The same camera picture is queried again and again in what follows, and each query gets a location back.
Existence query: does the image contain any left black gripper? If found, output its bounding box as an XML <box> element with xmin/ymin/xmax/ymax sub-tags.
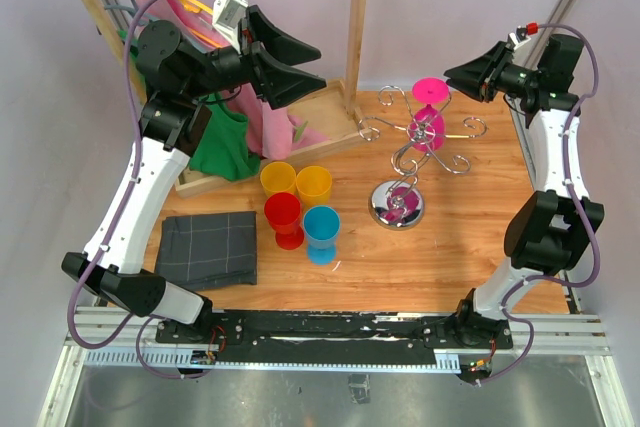
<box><xmin>184</xmin><ymin>6</ymin><xmax>327</xmax><ymax>108</ymax></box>

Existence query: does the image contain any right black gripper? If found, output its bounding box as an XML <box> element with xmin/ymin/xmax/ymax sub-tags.
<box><xmin>444</xmin><ymin>42</ymin><xmax>542</xmax><ymax>103</ymax></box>

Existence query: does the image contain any yellow wine glass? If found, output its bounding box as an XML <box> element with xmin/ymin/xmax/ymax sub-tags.
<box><xmin>260</xmin><ymin>161</ymin><xmax>297</xmax><ymax>198</ymax></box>
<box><xmin>296</xmin><ymin>165</ymin><xmax>333</xmax><ymax>208</ymax></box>

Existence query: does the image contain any red wine glass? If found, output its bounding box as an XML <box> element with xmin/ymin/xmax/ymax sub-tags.
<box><xmin>264</xmin><ymin>192</ymin><xmax>304</xmax><ymax>250</ymax></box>

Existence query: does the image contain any blue wine glass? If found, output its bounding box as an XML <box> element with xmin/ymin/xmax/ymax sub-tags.
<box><xmin>302</xmin><ymin>205</ymin><xmax>341</xmax><ymax>265</ymax></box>

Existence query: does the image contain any green wine glass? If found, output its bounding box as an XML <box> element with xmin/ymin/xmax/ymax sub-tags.
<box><xmin>293</xmin><ymin>121</ymin><xmax>308</xmax><ymax>143</ymax></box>

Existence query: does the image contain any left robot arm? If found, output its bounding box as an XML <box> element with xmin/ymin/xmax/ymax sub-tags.
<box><xmin>61</xmin><ymin>6</ymin><xmax>326</xmax><ymax>343</ymax></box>

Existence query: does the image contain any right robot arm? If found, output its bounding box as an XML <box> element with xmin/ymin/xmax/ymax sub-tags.
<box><xmin>445</xmin><ymin>23</ymin><xmax>604</xmax><ymax>347</ymax></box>

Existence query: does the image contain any magenta wine glass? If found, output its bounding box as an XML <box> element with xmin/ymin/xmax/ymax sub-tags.
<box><xmin>408</xmin><ymin>77</ymin><xmax>450</xmax><ymax>153</ymax></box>

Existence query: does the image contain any wooden clothes rack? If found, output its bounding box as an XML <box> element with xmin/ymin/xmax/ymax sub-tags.
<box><xmin>81</xmin><ymin>0</ymin><xmax>366</xmax><ymax>198</ymax></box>

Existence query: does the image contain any chrome wine glass rack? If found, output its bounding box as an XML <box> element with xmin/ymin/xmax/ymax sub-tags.
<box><xmin>358</xmin><ymin>85</ymin><xmax>488</xmax><ymax>230</ymax></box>

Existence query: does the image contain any pink t-shirt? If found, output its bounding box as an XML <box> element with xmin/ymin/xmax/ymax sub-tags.
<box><xmin>145</xmin><ymin>0</ymin><xmax>328</xmax><ymax>160</ymax></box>

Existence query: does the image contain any green tank top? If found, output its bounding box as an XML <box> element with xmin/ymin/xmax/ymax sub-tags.
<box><xmin>133</xmin><ymin>21</ymin><xmax>260</xmax><ymax>181</ymax></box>

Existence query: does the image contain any grey clothes hanger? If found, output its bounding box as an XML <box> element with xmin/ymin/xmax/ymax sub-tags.
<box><xmin>104</xmin><ymin>0</ymin><xmax>139</xmax><ymax>30</ymax></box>

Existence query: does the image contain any dark grey folded cloth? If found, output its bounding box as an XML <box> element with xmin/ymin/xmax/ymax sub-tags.
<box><xmin>155</xmin><ymin>211</ymin><xmax>258</xmax><ymax>291</ymax></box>

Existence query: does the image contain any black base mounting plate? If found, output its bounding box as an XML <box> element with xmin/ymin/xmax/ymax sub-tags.
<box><xmin>156</xmin><ymin>310</ymin><xmax>513</xmax><ymax>360</ymax></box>

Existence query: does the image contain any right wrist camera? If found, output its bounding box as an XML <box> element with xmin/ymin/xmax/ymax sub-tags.
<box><xmin>506</xmin><ymin>27</ymin><xmax>531</xmax><ymax>52</ymax></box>

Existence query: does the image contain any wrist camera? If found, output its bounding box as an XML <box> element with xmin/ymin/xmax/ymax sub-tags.
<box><xmin>212</xmin><ymin>0</ymin><xmax>249</xmax><ymax>51</ymax></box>
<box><xmin>506</xmin><ymin>27</ymin><xmax>531</xmax><ymax>52</ymax></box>

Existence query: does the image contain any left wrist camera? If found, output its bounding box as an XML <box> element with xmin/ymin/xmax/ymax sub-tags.
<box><xmin>212</xmin><ymin>0</ymin><xmax>249</xmax><ymax>51</ymax></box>

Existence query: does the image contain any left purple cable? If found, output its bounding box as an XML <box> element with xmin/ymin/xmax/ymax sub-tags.
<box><xmin>67</xmin><ymin>0</ymin><xmax>211</xmax><ymax>381</ymax></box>

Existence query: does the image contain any grey cable duct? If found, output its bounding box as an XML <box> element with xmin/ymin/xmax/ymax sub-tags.
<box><xmin>85</xmin><ymin>347</ymin><xmax>461</xmax><ymax>374</ymax></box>

